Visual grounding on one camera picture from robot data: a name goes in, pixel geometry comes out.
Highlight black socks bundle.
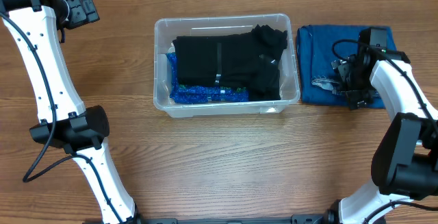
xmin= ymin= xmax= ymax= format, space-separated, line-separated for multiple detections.
xmin=248 ymin=79 xmax=281 ymax=101

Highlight black cloth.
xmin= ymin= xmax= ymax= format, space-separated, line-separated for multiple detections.
xmin=173 ymin=33 xmax=261 ymax=88
xmin=249 ymin=25 xmax=287 ymax=86

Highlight blue denim jeans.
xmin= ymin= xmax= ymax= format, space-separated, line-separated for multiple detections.
xmin=296 ymin=25 xmax=397 ymax=109

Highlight blue green sparkly fabric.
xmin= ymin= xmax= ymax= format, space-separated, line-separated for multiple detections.
xmin=166 ymin=52 xmax=249 ymax=104

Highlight clear plastic storage bin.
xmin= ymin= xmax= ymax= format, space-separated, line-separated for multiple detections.
xmin=153 ymin=13 xmax=300 ymax=118

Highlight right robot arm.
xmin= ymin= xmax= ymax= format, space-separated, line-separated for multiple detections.
xmin=319 ymin=27 xmax=437 ymax=224

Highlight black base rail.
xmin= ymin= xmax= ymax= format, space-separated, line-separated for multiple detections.
xmin=125 ymin=212 xmax=339 ymax=224

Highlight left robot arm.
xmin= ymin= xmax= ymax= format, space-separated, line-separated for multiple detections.
xmin=1 ymin=0 xmax=141 ymax=223

